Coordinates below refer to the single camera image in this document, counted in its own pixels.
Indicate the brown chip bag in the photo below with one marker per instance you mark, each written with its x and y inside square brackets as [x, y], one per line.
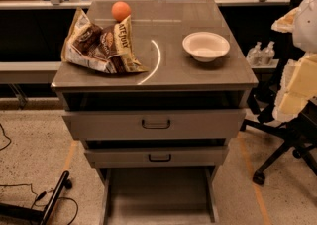
[108, 50]

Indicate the orange ball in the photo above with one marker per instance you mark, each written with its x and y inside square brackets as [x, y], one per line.
[120, 10]

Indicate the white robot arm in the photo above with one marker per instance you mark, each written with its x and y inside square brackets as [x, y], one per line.
[304, 34]

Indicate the black office chair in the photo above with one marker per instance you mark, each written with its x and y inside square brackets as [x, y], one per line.
[300, 133]

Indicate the bottom drawer with handle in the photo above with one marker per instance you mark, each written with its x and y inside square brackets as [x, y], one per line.
[156, 157]

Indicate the clear sanitizer bottle left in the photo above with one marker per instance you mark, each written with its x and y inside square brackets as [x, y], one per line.
[253, 54]

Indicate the drawer with handle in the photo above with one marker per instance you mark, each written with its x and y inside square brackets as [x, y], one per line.
[156, 157]
[154, 125]

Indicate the middle drawer with handle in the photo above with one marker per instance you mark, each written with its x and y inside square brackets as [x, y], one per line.
[154, 125]

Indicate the clear sanitizer bottle right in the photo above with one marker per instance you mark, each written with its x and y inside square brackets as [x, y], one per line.
[267, 54]

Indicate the grey side bench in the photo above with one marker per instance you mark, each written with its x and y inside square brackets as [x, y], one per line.
[28, 72]

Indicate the clear sanitizer bottle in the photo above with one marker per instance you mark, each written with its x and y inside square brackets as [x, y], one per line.
[267, 54]
[253, 54]

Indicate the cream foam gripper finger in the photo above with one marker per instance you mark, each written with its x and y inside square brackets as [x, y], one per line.
[285, 24]
[298, 85]

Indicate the white paper bowl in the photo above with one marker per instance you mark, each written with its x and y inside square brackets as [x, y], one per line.
[205, 46]

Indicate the grey drawer cabinet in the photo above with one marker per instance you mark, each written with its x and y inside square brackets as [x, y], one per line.
[174, 80]

